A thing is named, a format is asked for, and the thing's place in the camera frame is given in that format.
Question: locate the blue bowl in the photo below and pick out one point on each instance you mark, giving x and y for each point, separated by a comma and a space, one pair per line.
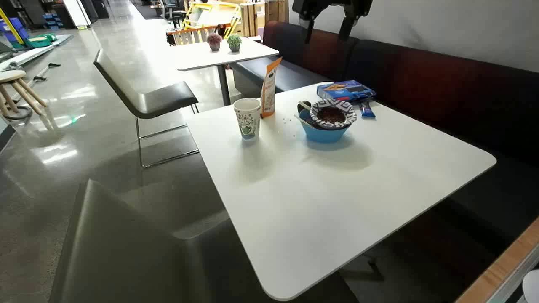
316, 133

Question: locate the patterned paper bowl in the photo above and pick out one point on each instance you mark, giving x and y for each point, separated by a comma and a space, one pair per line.
332, 114

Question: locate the paper cup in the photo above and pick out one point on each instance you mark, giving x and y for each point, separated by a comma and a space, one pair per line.
248, 116

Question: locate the orange snack pouch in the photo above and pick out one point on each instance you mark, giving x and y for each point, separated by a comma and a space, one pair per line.
268, 87

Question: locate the blue cookie box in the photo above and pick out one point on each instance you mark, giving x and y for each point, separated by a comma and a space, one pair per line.
346, 89

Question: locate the blue snack bar wrapper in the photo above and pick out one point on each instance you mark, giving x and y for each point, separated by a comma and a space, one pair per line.
366, 109

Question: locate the black cushioned chair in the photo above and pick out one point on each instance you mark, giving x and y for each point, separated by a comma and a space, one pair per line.
147, 104

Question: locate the green pot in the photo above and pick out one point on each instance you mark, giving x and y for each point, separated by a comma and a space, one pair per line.
235, 42

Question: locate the dark red pot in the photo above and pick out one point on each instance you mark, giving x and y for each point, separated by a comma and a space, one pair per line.
215, 40

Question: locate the grey chair near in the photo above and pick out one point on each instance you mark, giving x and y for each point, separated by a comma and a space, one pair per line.
113, 254

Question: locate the black bench seat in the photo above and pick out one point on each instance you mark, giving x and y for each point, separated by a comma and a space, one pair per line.
491, 106

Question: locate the wooden stool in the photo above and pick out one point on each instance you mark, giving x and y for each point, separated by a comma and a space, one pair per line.
33, 102

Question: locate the wooden rail frame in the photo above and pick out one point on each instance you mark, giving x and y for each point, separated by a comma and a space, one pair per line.
508, 269

